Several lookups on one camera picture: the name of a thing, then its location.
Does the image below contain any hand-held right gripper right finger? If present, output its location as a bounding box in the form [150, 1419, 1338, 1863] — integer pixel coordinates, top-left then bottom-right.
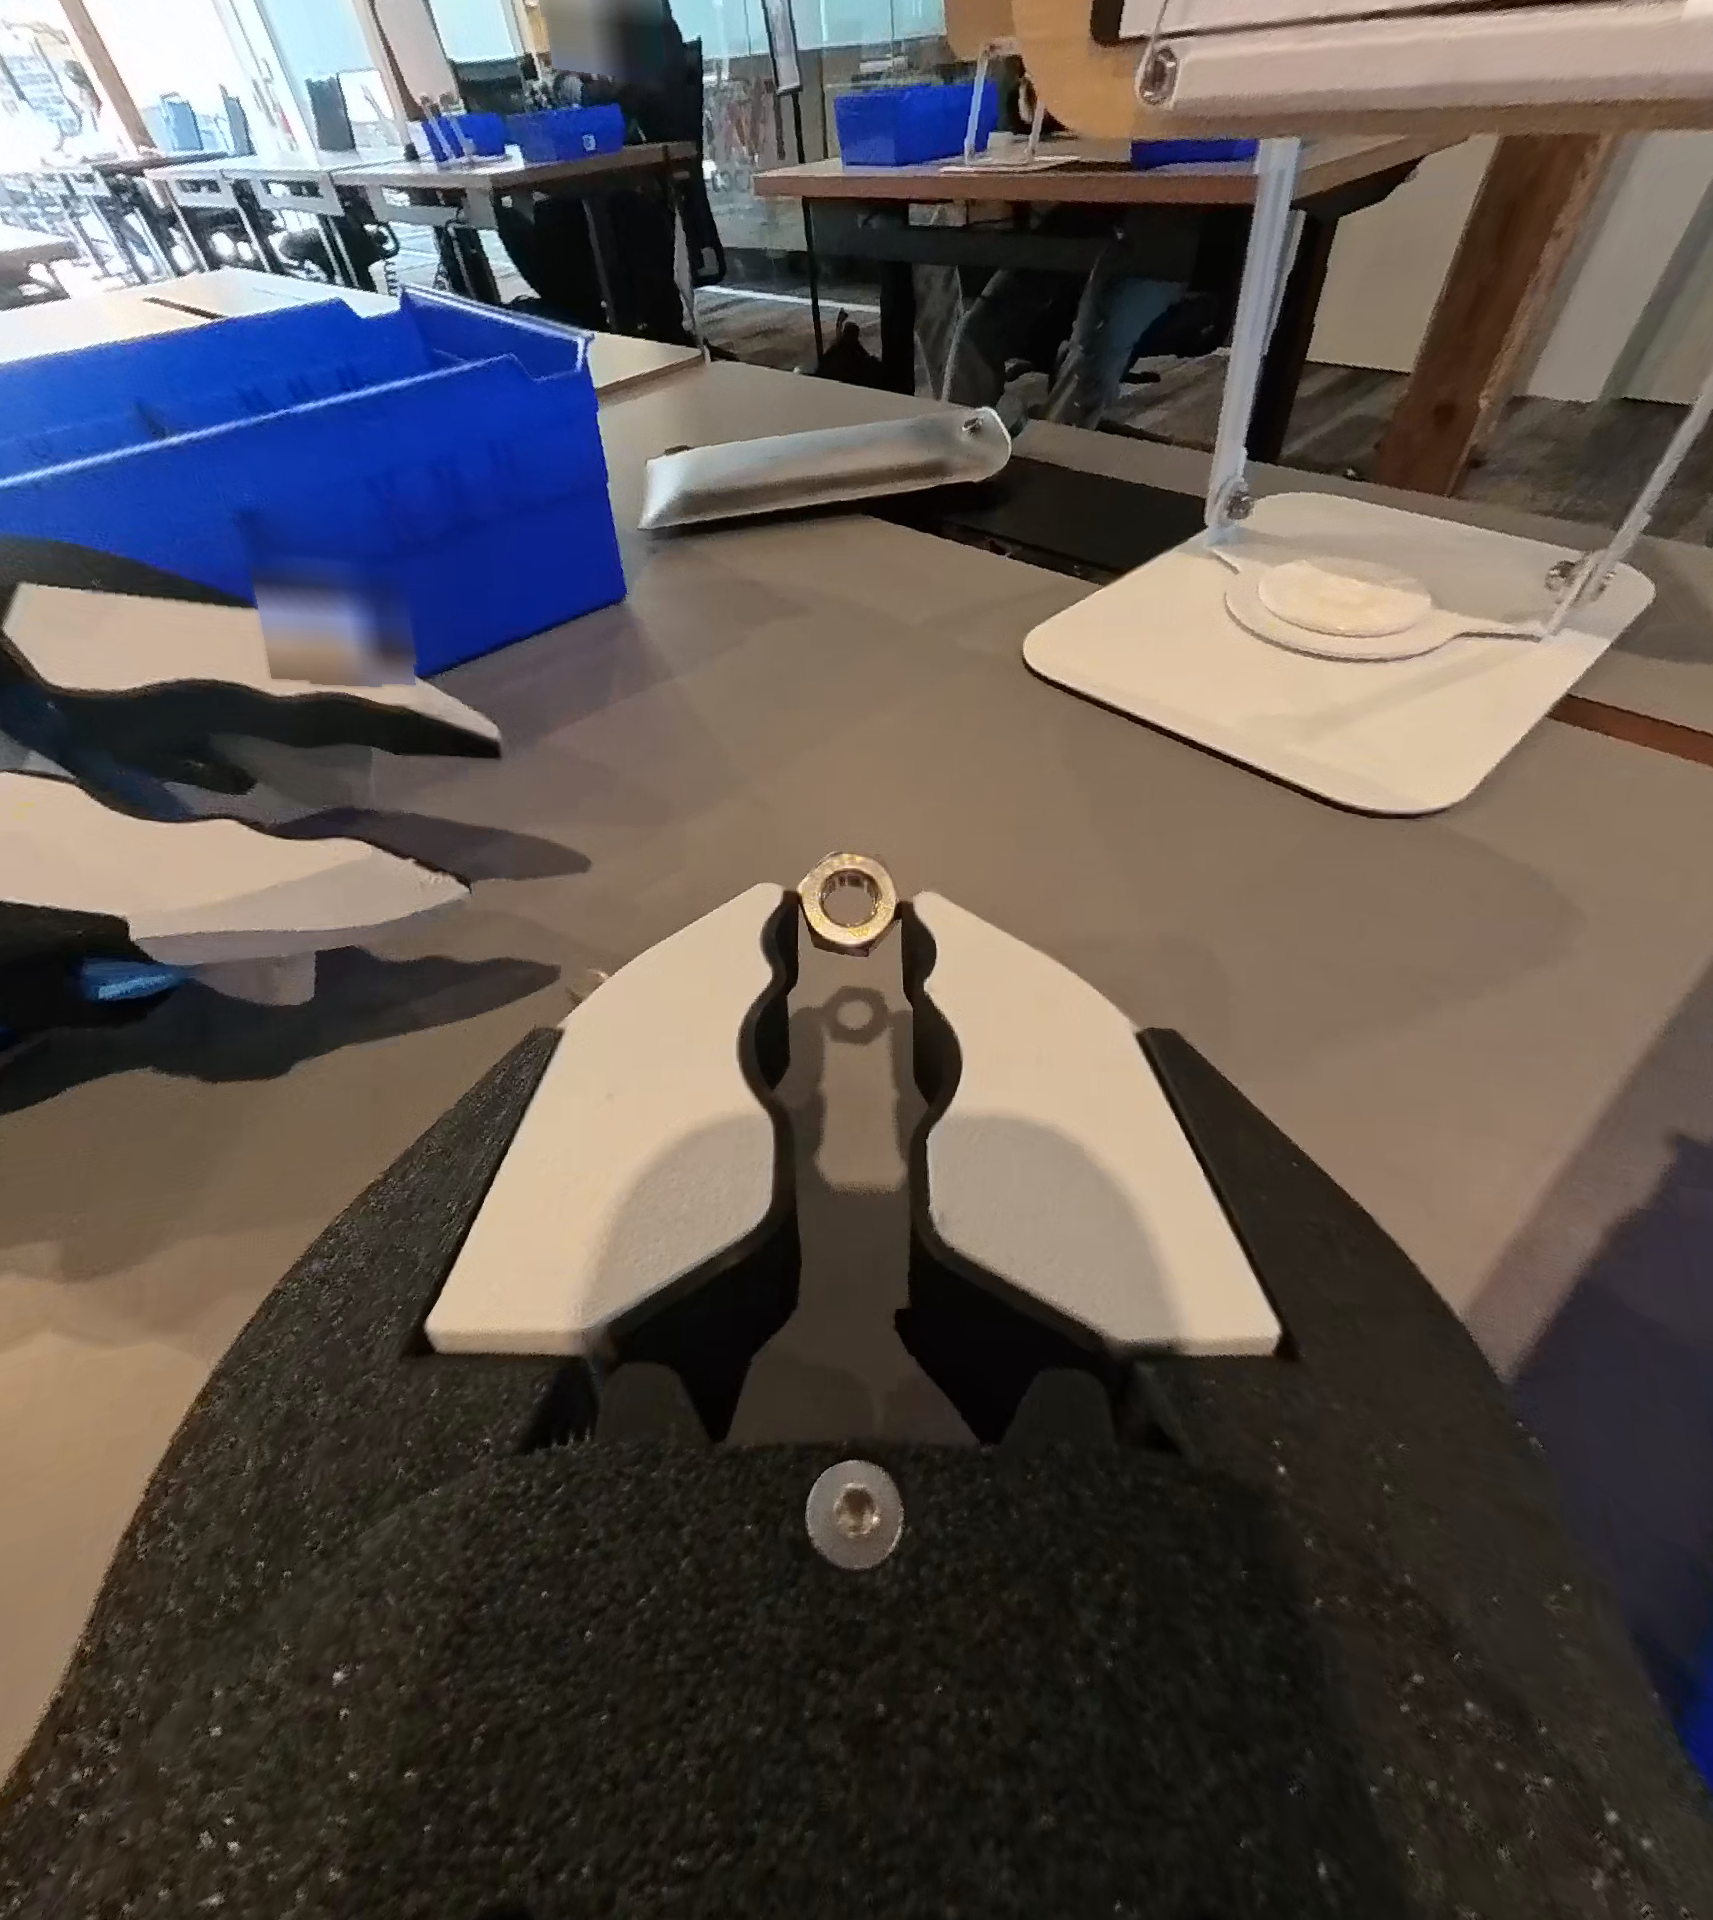
[908, 889, 1286, 1414]

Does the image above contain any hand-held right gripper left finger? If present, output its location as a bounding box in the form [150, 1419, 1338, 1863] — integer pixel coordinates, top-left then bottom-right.
[427, 883, 804, 1366]

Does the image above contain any instruction sheet on wooden stand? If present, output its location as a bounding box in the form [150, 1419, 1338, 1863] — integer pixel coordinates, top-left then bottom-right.
[941, 0, 1713, 823]

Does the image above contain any wooden support post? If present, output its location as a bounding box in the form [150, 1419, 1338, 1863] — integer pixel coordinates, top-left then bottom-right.
[1373, 132, 1621, 498]

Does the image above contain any steel hex nut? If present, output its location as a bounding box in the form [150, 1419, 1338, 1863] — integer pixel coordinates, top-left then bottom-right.
[796, 850, 903, 954]

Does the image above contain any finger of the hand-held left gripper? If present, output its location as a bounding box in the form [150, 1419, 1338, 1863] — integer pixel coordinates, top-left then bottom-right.
[0, 576, 505, 761]
[0, 775, 478, 1007]

